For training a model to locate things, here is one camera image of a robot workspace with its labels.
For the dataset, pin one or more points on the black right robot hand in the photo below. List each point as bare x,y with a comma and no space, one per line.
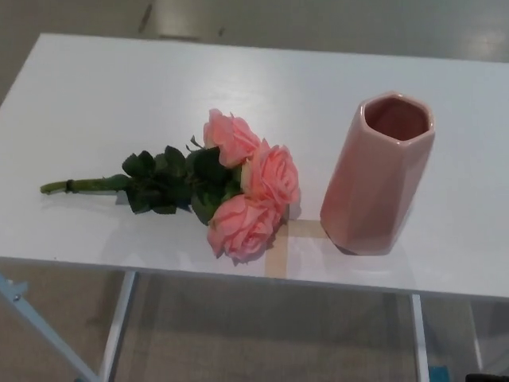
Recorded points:
491,378

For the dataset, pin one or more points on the pink artificial rose bouquet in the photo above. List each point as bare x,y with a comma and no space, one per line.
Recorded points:
270,175

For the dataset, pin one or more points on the pink faceted ceramic vase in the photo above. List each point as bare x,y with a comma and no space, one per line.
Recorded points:
370,191

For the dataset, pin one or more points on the teal floor tape piece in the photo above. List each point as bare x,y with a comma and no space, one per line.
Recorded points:
435,374

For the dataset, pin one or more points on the white table leg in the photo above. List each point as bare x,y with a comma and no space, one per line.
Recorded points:
420,338
119,318

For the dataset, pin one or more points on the beige masking tape strip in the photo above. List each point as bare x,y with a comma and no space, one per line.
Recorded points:
278,258
310,230

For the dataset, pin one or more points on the light blue metal frame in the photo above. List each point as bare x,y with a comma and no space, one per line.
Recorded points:
24,314

